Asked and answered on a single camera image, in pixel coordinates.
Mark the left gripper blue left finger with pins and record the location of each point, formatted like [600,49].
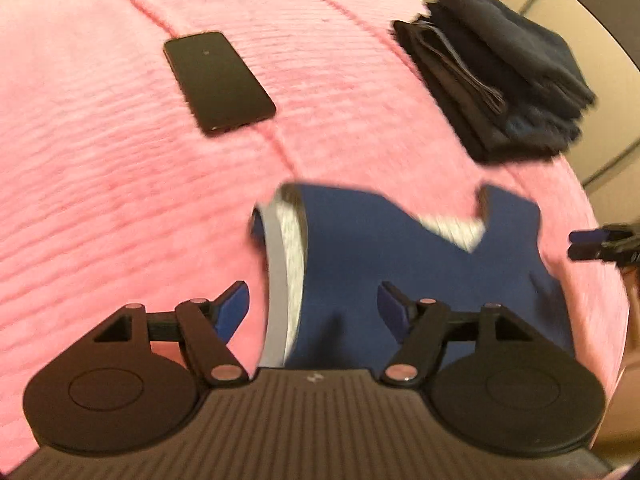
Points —
[206,327]

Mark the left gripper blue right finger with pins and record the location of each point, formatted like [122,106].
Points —
[419,328]

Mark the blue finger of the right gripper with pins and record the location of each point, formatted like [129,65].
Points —
[590,237]
[586,252]

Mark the navy blue t-shirt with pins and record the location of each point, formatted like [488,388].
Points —
[329,250]

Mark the folded dark clothes stack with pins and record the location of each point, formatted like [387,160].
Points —
[510,88]

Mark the pink bed blanket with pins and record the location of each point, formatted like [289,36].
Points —
[111,194]

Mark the black smartphone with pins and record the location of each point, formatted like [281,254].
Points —
[222,92]

